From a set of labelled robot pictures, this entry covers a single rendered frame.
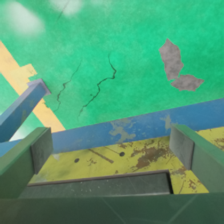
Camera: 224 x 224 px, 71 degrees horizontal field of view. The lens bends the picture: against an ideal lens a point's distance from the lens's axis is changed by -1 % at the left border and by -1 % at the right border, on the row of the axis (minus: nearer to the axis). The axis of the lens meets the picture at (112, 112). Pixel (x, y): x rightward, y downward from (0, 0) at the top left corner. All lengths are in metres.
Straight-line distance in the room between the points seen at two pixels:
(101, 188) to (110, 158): 0.06
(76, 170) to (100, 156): 0.06
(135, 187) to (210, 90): 0.93
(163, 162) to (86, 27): 0.77
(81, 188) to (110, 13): 0.77
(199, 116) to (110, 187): 0.25
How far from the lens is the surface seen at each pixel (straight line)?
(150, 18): 0.89
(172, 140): 0.17
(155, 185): 0.29
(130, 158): 0.31
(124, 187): 0.29
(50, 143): 0.17
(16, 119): 0.91
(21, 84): 1.21
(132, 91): 1.02
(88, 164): 0.34
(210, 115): 0.41
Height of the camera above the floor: 0.88
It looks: 51 degrees down
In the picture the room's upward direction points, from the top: 172 degrees counter-clockwise
